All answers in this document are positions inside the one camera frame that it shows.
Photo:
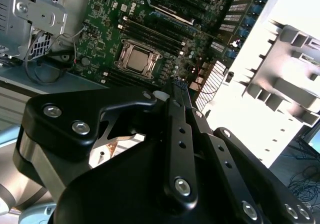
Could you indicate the metal locking lever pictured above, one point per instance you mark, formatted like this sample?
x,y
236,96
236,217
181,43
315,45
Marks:
x,y
145,48
132,72

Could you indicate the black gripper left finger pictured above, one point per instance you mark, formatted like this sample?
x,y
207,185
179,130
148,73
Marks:
x,y
62,124

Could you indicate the silver CPU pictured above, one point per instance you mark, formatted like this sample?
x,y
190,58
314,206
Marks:
x,y
137,60

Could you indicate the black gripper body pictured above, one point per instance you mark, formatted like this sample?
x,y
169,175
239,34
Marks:
x,y
112,196

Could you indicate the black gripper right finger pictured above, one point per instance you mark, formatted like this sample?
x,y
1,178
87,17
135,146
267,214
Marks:
x,y
232,179

